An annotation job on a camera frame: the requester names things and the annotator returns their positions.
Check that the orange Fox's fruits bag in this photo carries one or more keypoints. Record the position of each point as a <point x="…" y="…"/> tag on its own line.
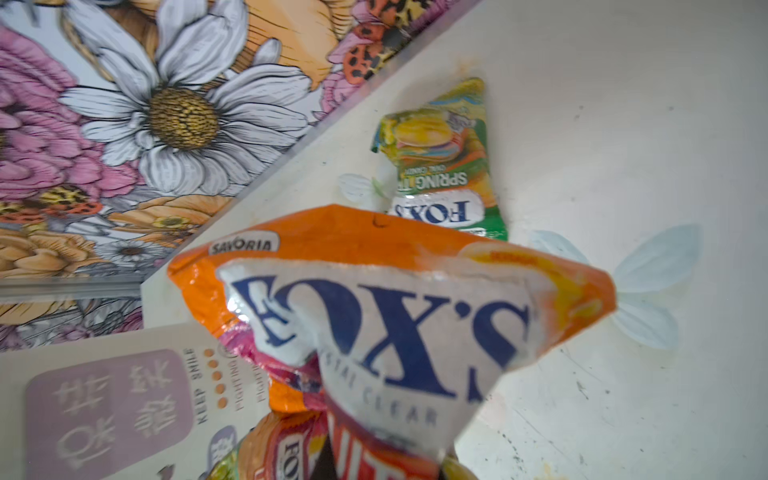
<point x="401" y="326"/>
<point x="279" y="447"/>

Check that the green Fox's spring tea bag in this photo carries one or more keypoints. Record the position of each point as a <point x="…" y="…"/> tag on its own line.
<point x="439" y="151"/>

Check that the white flower-print paper bag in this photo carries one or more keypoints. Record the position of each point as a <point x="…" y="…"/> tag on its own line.
<point x="159" y="403"/>

